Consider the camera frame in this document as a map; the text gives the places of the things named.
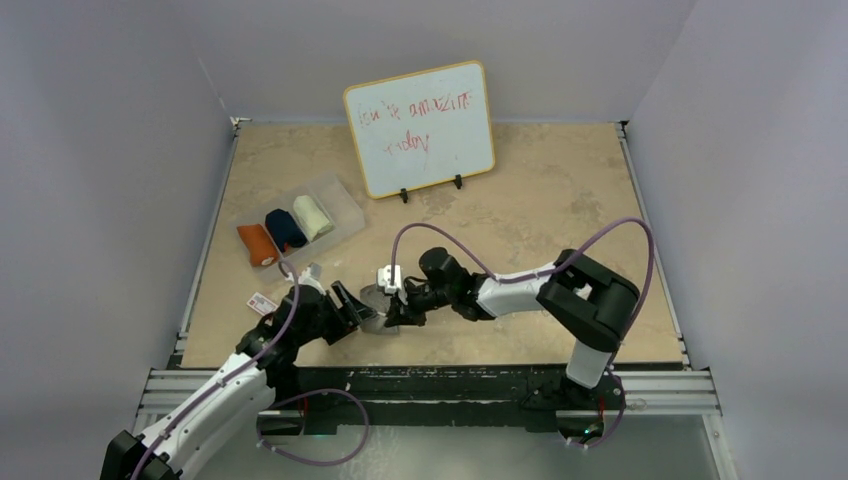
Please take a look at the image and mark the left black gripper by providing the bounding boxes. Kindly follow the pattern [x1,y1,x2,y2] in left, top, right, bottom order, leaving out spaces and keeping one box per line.
[295,282,373,346]

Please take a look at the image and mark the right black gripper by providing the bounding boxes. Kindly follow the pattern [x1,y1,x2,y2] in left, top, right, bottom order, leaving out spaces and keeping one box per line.
[386,281,454,329]

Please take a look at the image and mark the grey underwear with beige band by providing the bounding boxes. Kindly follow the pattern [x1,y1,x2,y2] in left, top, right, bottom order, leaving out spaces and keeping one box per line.
[359,284,400,335]

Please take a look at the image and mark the pale yellow underwear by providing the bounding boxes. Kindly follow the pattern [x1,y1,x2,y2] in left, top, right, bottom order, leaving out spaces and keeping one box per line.
[293,195,334,241]

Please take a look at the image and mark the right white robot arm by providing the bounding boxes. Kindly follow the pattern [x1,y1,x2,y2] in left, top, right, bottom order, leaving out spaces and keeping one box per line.
[376,247,640,407]

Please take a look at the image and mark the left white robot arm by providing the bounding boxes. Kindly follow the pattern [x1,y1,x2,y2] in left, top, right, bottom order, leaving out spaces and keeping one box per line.
[100,282,378,479]

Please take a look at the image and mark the navy rolled underwear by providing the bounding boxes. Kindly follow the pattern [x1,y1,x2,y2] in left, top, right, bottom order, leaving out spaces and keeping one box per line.
[265,209,308,253]

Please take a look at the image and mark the orange rolled underwear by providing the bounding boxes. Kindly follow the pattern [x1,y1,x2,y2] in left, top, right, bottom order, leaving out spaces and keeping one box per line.
[236,224,280,268]

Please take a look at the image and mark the small red white tag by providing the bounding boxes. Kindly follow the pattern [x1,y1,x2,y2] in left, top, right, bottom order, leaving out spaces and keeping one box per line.
[246,292,278,316]

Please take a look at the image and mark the clear plastic divided tray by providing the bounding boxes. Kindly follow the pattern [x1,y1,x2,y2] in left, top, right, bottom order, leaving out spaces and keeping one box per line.
[230,172,365,283]

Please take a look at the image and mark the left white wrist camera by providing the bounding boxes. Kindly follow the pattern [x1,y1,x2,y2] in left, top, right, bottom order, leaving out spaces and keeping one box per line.
[288,263,325,293]

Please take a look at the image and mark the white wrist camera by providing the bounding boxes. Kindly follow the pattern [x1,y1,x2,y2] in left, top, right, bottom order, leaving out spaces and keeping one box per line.
[288,263,325,293]
[376,264,405,296]

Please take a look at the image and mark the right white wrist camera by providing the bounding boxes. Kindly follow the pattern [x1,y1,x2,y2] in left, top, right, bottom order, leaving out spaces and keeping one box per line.
[376,264,405,296]

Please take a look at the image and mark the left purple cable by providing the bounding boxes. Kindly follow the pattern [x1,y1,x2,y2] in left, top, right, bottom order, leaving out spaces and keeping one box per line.
[129,259,370,480]

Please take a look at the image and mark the purple cable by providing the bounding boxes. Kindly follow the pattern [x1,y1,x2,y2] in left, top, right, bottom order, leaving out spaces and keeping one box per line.
[390,217,657,452]
[129,259,370,480]

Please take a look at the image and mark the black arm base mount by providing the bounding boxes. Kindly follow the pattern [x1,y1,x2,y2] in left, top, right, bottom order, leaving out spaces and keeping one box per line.
[260,364,625,441]

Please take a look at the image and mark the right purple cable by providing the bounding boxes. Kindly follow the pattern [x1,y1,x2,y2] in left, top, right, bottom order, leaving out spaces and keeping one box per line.
[390,217,657,452]

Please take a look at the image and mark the whiteboard with yellow frame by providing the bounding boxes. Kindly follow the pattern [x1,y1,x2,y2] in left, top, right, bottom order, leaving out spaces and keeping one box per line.
[343,60,496,199]

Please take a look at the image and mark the aluminium frame rail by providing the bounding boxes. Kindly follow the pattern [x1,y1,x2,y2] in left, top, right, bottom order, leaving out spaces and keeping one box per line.
[117,331,737,480]

